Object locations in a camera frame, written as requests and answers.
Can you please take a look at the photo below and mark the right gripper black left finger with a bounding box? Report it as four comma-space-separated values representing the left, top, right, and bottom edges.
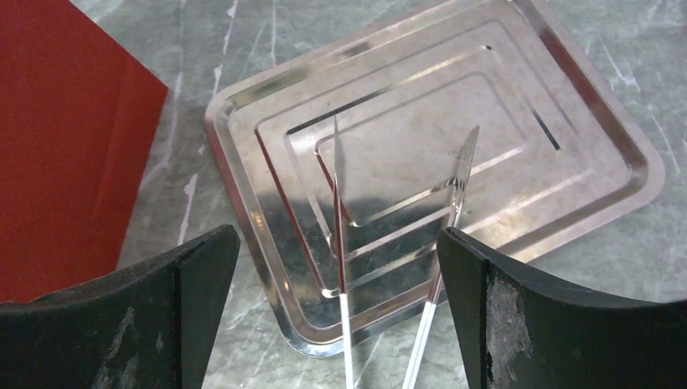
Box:
1, 224, 241, 388

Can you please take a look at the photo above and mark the red paper bag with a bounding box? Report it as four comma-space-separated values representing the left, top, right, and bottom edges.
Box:
1, 1, 168, 302

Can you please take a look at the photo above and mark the silver metal tray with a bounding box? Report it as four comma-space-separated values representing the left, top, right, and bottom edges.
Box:
204, 1, 665, 357

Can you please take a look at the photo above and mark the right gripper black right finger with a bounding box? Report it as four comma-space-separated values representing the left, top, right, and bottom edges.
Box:
437, 228, 686, 388

